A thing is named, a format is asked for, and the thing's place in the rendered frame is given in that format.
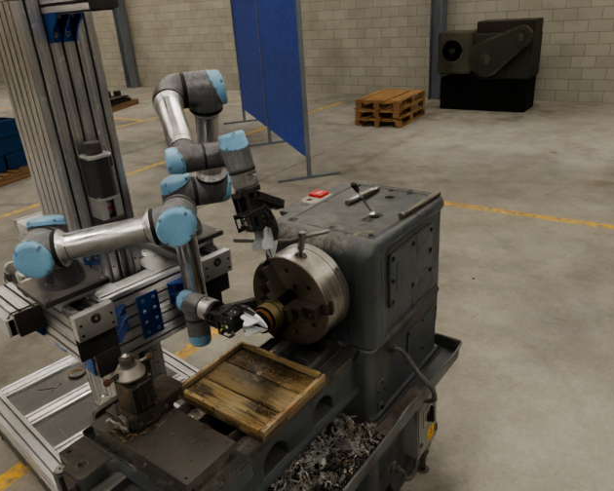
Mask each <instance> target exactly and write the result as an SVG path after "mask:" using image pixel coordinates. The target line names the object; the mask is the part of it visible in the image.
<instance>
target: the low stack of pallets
mask: <svg viewBox="0 0 614 491"><path fill-rule="evenodd" d="M424 92H425V90H413V91H412V90H399V89H396V90H395V89H390V90H389V89H383V90H380V91H378V92H375V93H372V94H368V95H366V96H363V97H360V98H358V99H355V102H356V108H354V110H356V111H355V117H356V120H355V125H356V126H362V125H364V124H366V123H368V122H370V121H374V125H373V126H374V127H380V126H382V125H384V124H386V123H388V122H395V127H396V128H402V127H403V126H405V125H407V124H409V123H410V122H412V121H414V120H416V119H417V118H419V117H421V116H422V115H424V114H425V108H424V107H425V106H424V105H425V99H426V97H425V94H426V93H424ZM416 94H418V97H413V96H414V95H416ZM416 103H418V105H416V106H413V105H414V104H416ZM415 112H417V114H416V115H415V116H413V113H415ZM403 118H405V119H406V121H404V122H403V120H402V119H403Z"/></svg>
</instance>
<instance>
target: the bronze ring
mask: <svg viewBox="0 0 614 491"><path fill-rule="evenodd" d="M283 307H284V306H283V305H282V304H281V303H280V302H278V301H271V300H266V301H264V302H262V304H261V306H259V307H258V308H257V309H256V310H255V312H256V313H257V314H258V315H259V316H260V317H261V318H262V319H263V320H264V321H265V323H266V324H267V325H268V330H266V331H264V332H260V333H267V332H269V331H270V330H274V329H275V328H276V327H279V326H281V325H282V324H283V323H284V320H285V317H284V313H283V311H282V308H283Z"/></svg>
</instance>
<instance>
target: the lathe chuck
mask: <svg viewBox="0 0 614 491"><path fill-rule="evenodd" d="M298 251H299V250H298V249H297V246H291V247H287V248H284V249H282V250H280V251H279V252H277V253H275V256H274V257H269V258H267V259H266V260H265V261H262V262H261V263H260V264H259V265H258V266H257V268H256V270H255V273H254V276H253V293H254V298H255V300H256V301H257V306H258V307H259V306H261V304H262V301H261V300H260V297H261V296H263V293H262V291H261V290H260V288H259V287H260V286H261V285H263V283H262V282H261V280H260V278H259V277H258V275H257V274H256V272H258V271H259V270H261V269H263V268H264V266H263V265H262V264H263V263H264V262H266V261H268V260H269V261H270V263H271V265H272V266H273V268H274V270H275V272H276V273H277V275H278V277H279V278H280V280H281V282H282V283H283V285H284V287H285V288H286V289H288V290H287V292H286V293H285V294H283V295H282V296H280V297H279V298H278V299H276V300H275V301H278V302H280V303H281V304H282V305H283V303H284V302H285V301H286V302H288V303H289V302H291V301H292V300H294V299H295V298H298V299H301V300H306V301H310V302H315V303H319V304H324V305H328V304H329V301H331V306H332V313H331V315H328V316H326V315H323V316H321V317H320V318H319V319H318V320H316V321H312V320H308V319H303V320H302V321H297V320H292V321H290V322H288V321H287V323H286V326H285V328H284V331H283V333H282V336H283V337H284V338H286V339H287V340H289V341H291V342H294V343H297V344H303V345H307V344H313V343H316V342H318V341H319V340H320V339H322V338H323V337H324V336H325V335H326V334H327V333H329V331H330V330H332V329H334V328H335V327H336V326H337V325H338V324H339V322H340V321H341V319H342V316H343V313H344V295H343V290H342V287H341V284H340V282H339V280H338V278H337V277H336V275H335V274H334V272H333V271H332V269H331V268H330V267H329V266H328V264H327V263H326V262H325V261H324V260H323V259H322V258H321V257H320V256H319V255H317V254H316V253H314V252H312V251H310V250H308V249H306V248H305V249H304V250H303V254H305V255H306V257H305V258H298V257H296V256H295V254H297V253H298Z"/></svg>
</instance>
